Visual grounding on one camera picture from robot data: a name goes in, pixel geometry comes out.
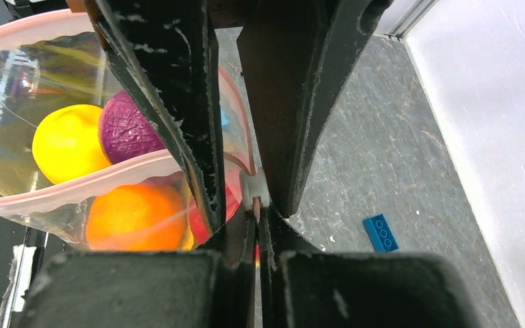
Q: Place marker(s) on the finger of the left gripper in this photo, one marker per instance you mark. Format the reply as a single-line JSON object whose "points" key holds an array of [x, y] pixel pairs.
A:
{"points": [[165, 55], [296, 58]]}

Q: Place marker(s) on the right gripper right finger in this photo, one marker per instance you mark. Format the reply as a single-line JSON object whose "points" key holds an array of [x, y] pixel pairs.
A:
{"points": [[305, 287]]}

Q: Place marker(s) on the clear zip top bag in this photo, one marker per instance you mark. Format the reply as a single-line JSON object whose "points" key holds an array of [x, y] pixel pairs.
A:
{"points": [[48, 62]]}

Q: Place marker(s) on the yellow toy lemon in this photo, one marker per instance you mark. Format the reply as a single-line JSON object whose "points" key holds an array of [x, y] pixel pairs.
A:
{"points": [[65, 145]]}

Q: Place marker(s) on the purple toy onion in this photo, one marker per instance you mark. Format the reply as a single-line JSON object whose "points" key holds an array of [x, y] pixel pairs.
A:
{"points": [[124, 132]]}

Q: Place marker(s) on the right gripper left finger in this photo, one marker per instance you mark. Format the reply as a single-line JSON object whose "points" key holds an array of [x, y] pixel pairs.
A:
{"points": [[212, 286]]}

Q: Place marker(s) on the dark blue flat block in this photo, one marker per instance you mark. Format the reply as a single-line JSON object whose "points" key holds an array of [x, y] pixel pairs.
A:
{"points": [[380, 234]]}

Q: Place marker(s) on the orange toy fruit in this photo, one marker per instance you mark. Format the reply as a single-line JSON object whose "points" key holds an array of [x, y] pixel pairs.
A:
{"points": [[137, 217]]}

